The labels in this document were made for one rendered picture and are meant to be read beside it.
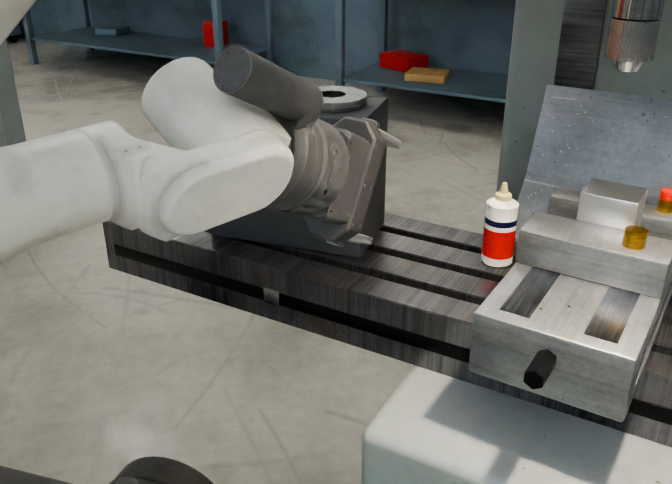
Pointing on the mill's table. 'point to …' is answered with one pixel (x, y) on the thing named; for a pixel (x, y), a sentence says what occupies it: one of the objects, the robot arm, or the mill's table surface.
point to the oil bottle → (499, 229)
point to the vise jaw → (594, 254)
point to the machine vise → (571, 328)
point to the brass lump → (635, 237)
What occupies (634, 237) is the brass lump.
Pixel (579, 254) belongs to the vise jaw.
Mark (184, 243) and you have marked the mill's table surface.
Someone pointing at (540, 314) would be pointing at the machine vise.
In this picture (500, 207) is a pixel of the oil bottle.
